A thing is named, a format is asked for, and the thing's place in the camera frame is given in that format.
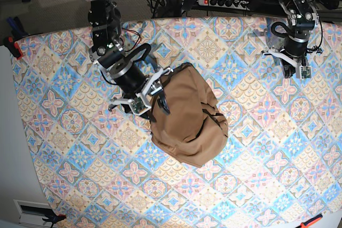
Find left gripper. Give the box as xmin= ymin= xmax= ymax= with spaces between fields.
xmin=261 ymin=50 xmax=310 ymax=78

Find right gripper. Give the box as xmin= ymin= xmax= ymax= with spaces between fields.
xmin=108 ymin=67 xmax=173 ymax=115

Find brown t-shirt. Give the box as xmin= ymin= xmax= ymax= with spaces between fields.
xmin=150 ymin=62 xmax=228 ymax=168

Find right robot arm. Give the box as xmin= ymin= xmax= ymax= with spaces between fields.
xmin=88 ymin=0 xmax=173 ymax=118

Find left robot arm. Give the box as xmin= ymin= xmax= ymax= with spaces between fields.
xmin=262 ymin=0 xmax=320 ymax=79

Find patterned tablecloth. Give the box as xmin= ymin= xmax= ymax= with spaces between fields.
xmin=12 ymin=17 xmax=341 ymax=227

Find orange black clamp bottom left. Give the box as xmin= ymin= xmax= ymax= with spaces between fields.
xmin=42 ymin=209 xmax=66 ymax=226

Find orange clamp bottom right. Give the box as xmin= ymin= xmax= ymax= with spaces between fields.
xmin=297 ymin=214 xmax=323 ymax=228

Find red black clamp left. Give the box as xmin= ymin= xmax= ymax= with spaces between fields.
xmin=3 ymin=37 xmax=23 ymax=60

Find white floor vent box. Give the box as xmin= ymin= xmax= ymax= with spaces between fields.
xmin=14 ymin=200 xmax=53 ymax=227

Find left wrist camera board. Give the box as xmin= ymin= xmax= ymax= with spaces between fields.
xmin=297 ymin=66 xmax=312 ymax=79

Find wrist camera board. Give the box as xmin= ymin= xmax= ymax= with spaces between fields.
xmin=297 ymin=66 xmax=312 ymax=79
xmin=131 ymin=98 xmax=146 ymax=115

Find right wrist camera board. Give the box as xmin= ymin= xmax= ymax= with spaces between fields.
xmin=131 ymin=98 xmax=146 ymax=115

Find tangled black cables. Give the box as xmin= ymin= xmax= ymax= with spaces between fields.
xmin=145 ymin=0 xmax=188 ymax=19

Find power strip with red switch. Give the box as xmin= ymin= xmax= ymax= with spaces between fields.
xmin=197 ymin=0 xmax=250 ymax=11

